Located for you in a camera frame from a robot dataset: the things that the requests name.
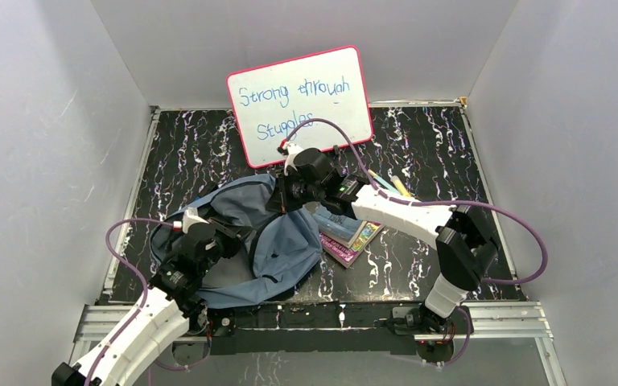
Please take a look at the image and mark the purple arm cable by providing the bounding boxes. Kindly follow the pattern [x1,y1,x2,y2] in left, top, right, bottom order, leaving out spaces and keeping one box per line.
[282,117,549,286]
[82,217,204,386]

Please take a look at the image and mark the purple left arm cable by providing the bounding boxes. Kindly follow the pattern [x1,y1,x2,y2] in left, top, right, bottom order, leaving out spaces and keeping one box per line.
[82,217,204,386]

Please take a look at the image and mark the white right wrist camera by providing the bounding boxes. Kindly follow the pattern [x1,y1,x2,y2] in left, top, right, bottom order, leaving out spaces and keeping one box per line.
[278,139,304,175]

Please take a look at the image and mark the dark blue Nineteen Eighty-Four book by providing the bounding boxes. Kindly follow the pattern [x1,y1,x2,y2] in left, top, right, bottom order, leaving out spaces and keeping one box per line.
[311,205,366,247]

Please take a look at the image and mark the blue student backpack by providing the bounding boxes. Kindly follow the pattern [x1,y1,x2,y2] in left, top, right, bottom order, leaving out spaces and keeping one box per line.
[149,174,322,309]

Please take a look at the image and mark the purple Treehouse book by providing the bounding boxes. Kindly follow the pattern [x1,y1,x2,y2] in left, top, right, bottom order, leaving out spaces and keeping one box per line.
[320,222,384,268]

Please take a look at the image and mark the yellow highlighter pen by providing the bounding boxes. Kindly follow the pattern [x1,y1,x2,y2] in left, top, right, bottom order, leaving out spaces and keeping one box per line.
[390,175,412,197]

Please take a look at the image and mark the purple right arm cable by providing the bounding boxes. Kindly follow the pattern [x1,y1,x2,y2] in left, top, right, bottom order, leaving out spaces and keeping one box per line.
[282,117,549,286]

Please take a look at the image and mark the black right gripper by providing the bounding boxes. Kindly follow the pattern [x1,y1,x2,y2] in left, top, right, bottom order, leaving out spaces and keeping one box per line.
[266,167,324,213]

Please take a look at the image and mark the pink framed whiteboard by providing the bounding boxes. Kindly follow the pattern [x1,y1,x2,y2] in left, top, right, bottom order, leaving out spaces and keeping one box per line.
[226,46,373,169]

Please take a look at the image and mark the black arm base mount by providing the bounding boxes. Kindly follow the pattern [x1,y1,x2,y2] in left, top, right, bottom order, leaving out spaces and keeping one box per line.
[177,302,475,365]

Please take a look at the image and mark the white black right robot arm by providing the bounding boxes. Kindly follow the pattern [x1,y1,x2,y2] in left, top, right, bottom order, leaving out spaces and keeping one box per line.
[267,142,501,335]

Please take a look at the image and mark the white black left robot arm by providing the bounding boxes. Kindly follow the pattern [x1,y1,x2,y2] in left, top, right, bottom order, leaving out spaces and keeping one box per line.
[51,213,253,385]

